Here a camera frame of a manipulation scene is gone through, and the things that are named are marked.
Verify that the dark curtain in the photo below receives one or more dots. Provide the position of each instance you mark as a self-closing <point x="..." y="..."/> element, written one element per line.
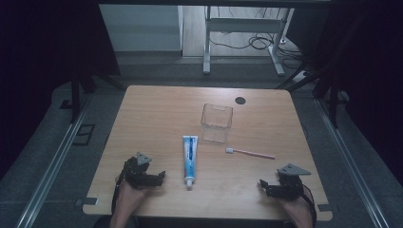
<point x="41" y="63"/>
<point x="370" y="79"/>

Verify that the black metal stand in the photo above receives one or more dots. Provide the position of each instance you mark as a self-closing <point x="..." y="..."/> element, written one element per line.
<point x="75" y="95"/>
<point x="332" y="101"/>

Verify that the person's right hand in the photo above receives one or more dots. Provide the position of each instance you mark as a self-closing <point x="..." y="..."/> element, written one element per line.
<point x="297" y="209"/>

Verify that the white desk frame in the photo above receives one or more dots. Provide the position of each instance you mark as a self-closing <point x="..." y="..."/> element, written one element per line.
<point x="244" y="25"/>

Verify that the grey tape piece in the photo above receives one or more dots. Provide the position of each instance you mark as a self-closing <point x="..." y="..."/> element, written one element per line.
<point x="87" y="201"/>
<point x="324" y="207"/>

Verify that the metal floor rail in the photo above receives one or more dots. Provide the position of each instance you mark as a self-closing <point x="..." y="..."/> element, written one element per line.
<point x="348" y="164"/>
<point x="50" y="171"/>

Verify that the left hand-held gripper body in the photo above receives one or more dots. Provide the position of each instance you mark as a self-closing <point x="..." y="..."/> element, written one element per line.
<point x="138" y="175"/>

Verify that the person's left hand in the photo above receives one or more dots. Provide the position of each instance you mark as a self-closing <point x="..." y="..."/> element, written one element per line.
<point x="131" y="194"/>

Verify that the black table grommet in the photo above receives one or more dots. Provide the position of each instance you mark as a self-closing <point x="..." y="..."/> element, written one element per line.
<point x="240" y="100"/>

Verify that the clear plastic container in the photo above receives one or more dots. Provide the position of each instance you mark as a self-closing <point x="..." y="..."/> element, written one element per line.
<point x="217" y="123"/>

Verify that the pink toothbrush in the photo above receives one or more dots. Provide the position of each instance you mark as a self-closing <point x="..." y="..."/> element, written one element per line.
<point x="250" y="153"/>

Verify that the blue white toothpaste tube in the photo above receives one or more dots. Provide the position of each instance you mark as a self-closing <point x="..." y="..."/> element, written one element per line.
<point x="190" y="158"/>

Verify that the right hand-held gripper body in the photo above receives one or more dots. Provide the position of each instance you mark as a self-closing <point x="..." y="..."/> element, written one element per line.
<point x="290" y="185"/>

